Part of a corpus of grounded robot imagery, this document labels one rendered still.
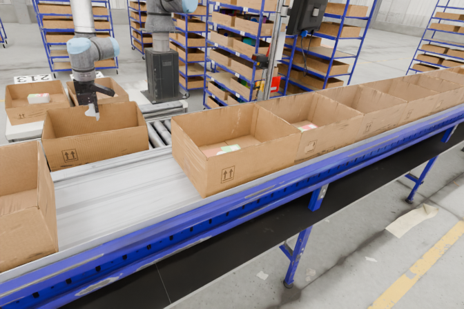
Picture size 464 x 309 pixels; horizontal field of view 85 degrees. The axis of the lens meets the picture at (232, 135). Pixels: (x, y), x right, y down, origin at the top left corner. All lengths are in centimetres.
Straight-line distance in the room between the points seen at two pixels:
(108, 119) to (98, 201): 66
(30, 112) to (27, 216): 109
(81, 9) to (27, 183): 80
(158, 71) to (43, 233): 129
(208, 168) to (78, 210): 40
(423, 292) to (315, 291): 67
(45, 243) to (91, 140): 54
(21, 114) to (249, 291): 157
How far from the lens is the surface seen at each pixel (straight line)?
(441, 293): 221
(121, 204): 87
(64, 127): 149
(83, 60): 128
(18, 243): 75
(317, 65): 322
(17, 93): 210
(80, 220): 86
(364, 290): 194
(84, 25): 144
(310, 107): 143
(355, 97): 174
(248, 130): 119
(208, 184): 80
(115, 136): 119
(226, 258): 104
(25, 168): 97
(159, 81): 182
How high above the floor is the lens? 148
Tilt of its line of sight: 30 degrees down
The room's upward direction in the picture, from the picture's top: 6 degrees clockwise
